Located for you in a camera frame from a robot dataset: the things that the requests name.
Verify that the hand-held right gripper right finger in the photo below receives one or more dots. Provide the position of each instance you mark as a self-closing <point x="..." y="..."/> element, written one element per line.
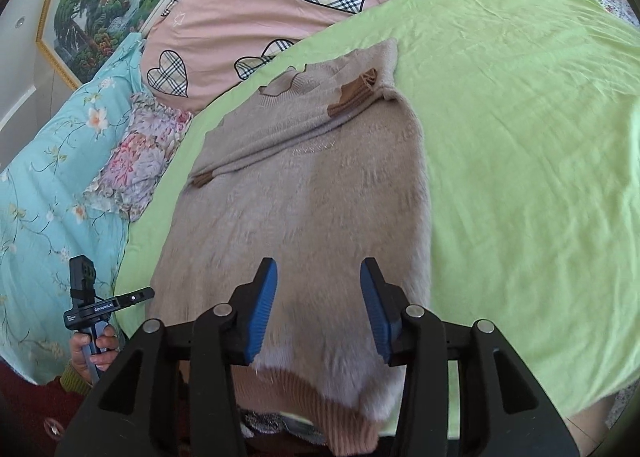
<point x="372" y="304"/>

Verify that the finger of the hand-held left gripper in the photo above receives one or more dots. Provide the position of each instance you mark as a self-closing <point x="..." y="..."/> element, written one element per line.
<point x="137" y="297"/>

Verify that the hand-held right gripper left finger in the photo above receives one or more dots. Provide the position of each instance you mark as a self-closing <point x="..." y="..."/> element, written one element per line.
<point x="264" y="302"/>

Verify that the beige knit sweater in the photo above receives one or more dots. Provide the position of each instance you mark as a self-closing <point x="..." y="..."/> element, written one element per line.
<point x="300" y="197"/>

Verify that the person's left forearm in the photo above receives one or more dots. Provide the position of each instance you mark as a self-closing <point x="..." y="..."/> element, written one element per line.
<point x="75" y="379"/>

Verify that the person's left hand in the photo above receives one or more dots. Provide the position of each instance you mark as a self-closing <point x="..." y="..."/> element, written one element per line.
<point x="107" y="337"/>

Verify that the light blue floral quilt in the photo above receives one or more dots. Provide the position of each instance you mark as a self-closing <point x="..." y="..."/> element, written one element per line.
<point x="45" y="177"/>

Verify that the grey patterned cloth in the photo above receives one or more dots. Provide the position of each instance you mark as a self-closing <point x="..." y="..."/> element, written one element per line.
<point x="280" y="424"/>

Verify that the person's dark red garment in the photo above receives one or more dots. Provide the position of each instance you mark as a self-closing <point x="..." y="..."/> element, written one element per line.
<point x="35" y="412"/>

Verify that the ruffled floral pillow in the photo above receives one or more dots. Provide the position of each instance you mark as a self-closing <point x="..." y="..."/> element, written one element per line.
<point x="137" y="157"/>

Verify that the light green bed sheet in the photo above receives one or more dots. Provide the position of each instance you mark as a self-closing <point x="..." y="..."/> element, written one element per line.
<point x="510" y="137"/>

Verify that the framed landscape painting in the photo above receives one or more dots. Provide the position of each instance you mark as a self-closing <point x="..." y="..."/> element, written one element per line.
<point x="105" y="2"/>

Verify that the pink quilt with plaid hearts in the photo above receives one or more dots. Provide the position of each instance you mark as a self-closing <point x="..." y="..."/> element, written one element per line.
<point x="260" y="2"/>

